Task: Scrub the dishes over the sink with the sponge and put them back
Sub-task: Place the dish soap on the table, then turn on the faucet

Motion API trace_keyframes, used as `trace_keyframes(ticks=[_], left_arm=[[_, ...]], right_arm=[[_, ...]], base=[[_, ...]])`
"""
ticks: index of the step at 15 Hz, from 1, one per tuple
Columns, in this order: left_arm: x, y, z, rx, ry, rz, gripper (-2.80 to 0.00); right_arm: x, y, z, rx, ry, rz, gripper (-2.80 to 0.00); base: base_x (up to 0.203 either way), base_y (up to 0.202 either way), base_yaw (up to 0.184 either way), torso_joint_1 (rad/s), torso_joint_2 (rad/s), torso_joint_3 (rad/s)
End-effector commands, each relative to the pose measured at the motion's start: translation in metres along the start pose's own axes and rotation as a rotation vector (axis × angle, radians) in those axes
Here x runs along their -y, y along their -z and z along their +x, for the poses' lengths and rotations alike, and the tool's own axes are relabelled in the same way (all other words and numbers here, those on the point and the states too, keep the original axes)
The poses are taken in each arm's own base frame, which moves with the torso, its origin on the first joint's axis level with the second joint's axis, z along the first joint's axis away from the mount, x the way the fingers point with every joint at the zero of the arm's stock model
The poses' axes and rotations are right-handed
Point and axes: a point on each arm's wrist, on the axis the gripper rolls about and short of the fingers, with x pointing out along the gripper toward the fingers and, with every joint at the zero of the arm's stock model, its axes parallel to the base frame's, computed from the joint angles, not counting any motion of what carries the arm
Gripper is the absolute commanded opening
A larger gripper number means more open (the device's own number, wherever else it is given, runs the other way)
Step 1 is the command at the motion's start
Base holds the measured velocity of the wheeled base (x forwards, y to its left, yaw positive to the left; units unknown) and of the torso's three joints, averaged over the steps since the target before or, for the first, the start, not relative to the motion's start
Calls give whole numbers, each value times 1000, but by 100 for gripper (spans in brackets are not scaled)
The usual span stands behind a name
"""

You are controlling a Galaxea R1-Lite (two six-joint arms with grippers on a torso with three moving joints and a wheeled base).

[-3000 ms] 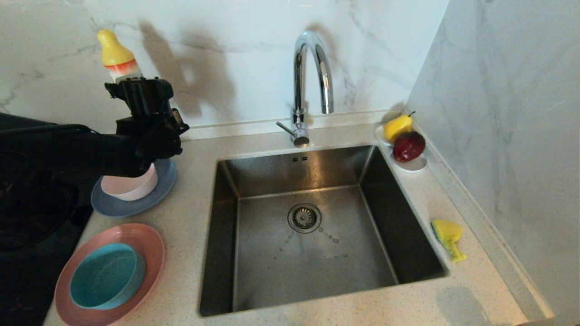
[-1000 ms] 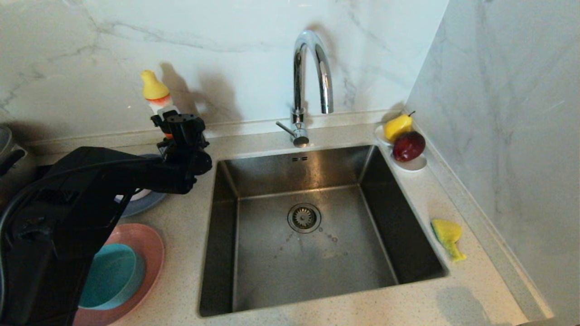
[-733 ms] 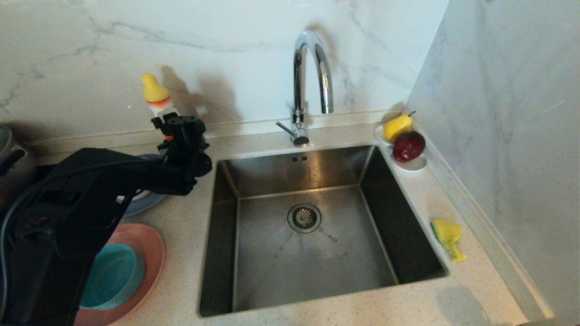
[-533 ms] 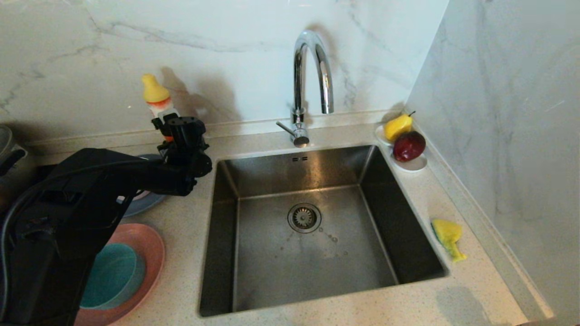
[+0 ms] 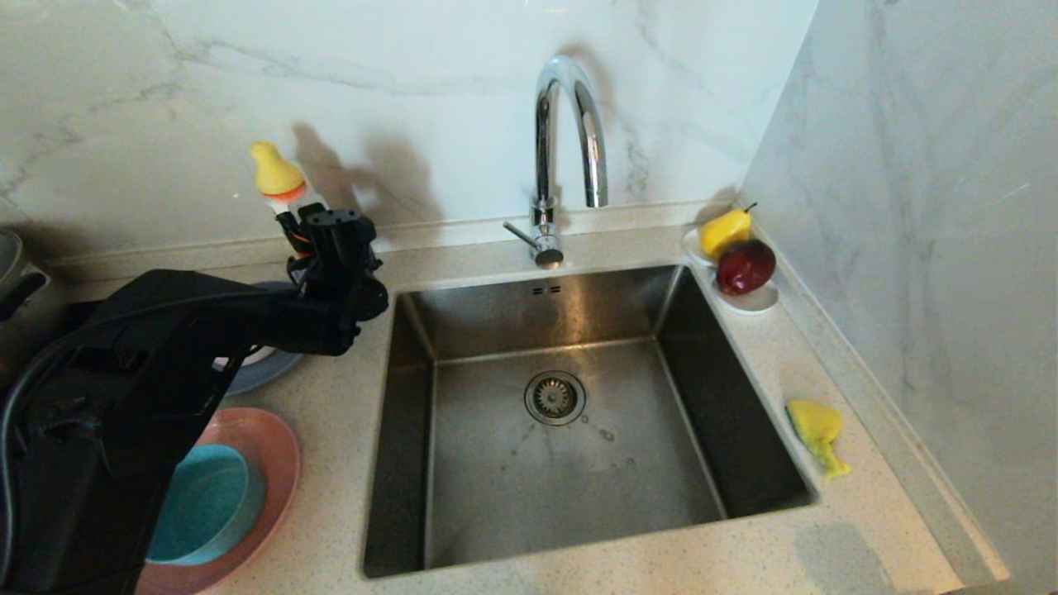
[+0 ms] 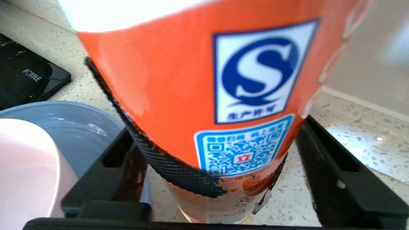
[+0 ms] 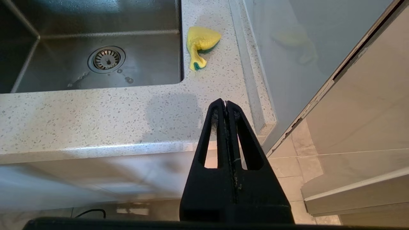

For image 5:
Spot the orange dish soap bottle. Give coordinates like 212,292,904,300
250,140,331,259

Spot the yellow pear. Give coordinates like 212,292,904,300
700,202,759,260

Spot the yellow green sponge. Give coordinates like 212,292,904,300
785,400,852,478

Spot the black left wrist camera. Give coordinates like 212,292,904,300
298,208,377,257

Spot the teal bowl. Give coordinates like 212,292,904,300
147,444,267,567

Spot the metal pot black handle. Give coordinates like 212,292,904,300
0,230,67,364

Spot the round metal drain strainer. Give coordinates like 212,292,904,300
524,370,587,426

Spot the dark red apple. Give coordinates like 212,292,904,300
716,240,777,297

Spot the small white dish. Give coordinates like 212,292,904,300
684,229,780,316

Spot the stainless steel sink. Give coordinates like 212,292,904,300
362,264,819,578

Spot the pink plate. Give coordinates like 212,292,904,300
136,407,301,595

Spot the pale pink bowl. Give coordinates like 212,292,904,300
213,347,278,369

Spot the blue grey plate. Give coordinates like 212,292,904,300
219,281,305,396

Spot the chrome gooseneck faucet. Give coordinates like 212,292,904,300
503,55,610,269

